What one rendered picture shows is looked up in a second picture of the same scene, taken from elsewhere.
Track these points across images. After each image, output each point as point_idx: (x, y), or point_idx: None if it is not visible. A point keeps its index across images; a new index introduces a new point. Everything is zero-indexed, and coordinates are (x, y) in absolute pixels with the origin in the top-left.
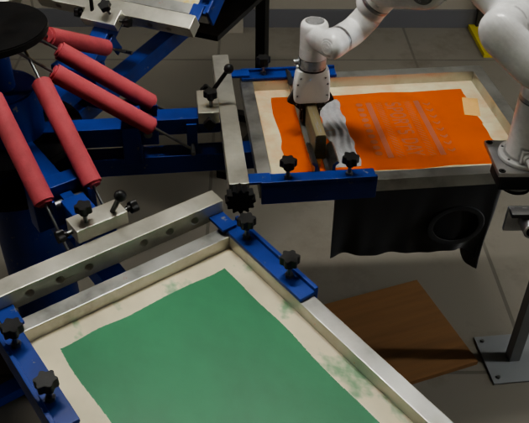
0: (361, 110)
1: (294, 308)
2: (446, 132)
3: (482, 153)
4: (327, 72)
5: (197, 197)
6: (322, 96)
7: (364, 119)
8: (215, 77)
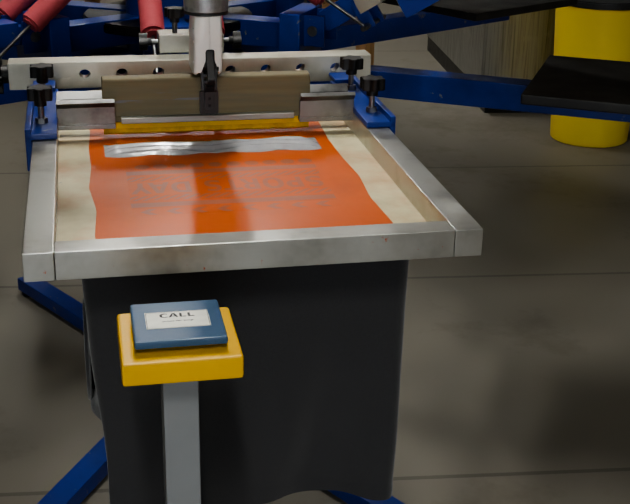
0: (285, 161)
1: None
2: (213, 211)
3: (134, 233)
4: (195, 20)
5: None
6: (192, 62)
7: (253, 162)
8: (292, 51)
